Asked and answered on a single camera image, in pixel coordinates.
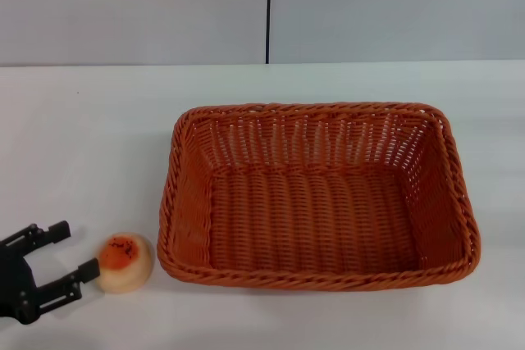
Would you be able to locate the orange woven plastic basket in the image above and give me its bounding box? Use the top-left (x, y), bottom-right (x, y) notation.
top-left (156, 100), bottom-right (481, 289)

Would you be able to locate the round bun with orange glaze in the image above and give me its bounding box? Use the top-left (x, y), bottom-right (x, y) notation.
top-left (95, 233), bottom-right (157, 295)

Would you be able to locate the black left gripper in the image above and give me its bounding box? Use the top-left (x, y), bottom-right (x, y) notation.
top-left (0, 220), bottom-right (103, 324)

